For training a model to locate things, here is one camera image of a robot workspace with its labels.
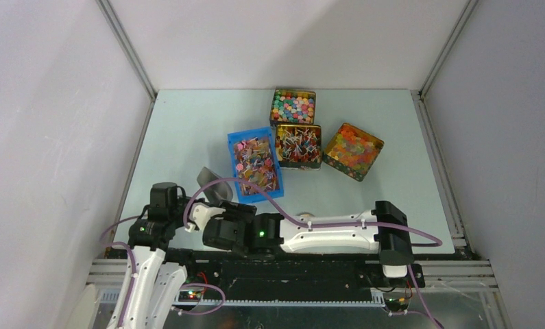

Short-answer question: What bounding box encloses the tin of gummy candies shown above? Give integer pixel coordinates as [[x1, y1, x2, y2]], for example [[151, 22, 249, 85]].
[[322, 123, 385, 182]]

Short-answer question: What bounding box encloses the tin of pastel candies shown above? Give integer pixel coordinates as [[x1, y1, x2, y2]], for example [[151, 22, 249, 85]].
[[269, 88, 317, 127]]

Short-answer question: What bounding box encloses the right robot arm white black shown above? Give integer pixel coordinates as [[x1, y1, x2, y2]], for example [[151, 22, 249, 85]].
[[189, 201, 415, 287]]

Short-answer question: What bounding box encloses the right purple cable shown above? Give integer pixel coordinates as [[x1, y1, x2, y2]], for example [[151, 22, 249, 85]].
[[182, 178, 444, 248]]

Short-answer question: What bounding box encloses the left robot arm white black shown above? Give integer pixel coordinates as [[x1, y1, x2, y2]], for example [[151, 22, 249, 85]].
[[107, 182, 198, 328]]

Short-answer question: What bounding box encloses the tin of stick candies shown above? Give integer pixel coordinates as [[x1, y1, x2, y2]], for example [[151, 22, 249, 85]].
[[275, 123, 323, 171]]

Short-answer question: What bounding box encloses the round gold jar lid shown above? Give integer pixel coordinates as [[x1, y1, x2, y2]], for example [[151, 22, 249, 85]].
[[296, 212, 315, 218]]

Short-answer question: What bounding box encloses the slotted cable duct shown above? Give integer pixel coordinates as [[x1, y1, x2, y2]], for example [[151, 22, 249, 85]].
[[99, 290, 387, 307]]

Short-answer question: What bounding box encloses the metal scoop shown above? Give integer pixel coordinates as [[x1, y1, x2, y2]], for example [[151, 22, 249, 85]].
[[196, 167, 234, 204]]

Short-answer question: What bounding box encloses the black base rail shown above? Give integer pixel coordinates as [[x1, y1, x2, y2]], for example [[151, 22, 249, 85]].
[[165, 248, 426, 300]]

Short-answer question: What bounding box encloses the blue plastic candy bin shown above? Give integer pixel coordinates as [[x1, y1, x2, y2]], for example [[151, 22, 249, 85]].
[[228, 127, 284, 204]]

